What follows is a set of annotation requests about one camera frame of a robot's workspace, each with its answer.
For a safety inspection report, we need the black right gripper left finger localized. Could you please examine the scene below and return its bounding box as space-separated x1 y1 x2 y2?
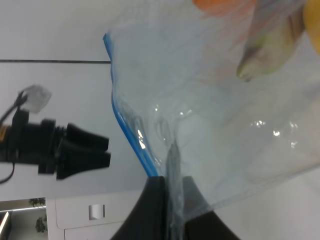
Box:
112 176 167 240

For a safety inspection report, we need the black cable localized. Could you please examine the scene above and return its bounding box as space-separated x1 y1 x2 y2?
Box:
0 91 28 185

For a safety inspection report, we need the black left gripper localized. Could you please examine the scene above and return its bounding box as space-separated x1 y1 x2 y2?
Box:
9 109 111 180

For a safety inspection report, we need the white cabinet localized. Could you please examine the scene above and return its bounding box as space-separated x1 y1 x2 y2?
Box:
46 189 142 240

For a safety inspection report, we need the orange fruit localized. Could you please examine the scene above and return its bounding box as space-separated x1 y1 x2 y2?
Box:
192 0 257 17

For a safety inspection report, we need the clear zip bag blue seal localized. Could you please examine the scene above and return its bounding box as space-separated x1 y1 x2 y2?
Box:
103 0 320 240

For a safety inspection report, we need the yellow lemon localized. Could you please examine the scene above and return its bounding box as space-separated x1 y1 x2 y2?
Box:
303 0 320 55

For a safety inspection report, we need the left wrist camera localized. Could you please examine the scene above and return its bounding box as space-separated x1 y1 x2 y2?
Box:
22 84 52 114

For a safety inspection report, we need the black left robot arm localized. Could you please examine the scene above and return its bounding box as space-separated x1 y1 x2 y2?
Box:
0 109 111 180

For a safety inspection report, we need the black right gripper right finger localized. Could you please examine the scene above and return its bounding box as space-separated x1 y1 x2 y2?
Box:
183 176 238 240

